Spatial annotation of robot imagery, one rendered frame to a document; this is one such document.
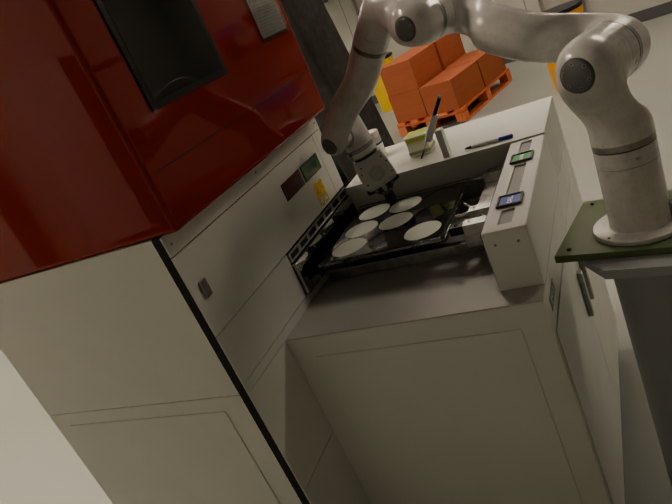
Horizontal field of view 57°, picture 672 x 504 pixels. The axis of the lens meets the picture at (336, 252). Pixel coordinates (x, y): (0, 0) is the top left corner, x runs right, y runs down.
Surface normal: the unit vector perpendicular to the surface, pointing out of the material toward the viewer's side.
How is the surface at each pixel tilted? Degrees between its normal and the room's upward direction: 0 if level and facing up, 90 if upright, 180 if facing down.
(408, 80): 90
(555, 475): 90
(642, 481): 0
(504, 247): 90
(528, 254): 90
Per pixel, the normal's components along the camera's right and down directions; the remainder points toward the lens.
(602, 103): -0.18, 0.92
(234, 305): 0.86, -0.19
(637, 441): -0.39, -0.85
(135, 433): -0.34, 0.48
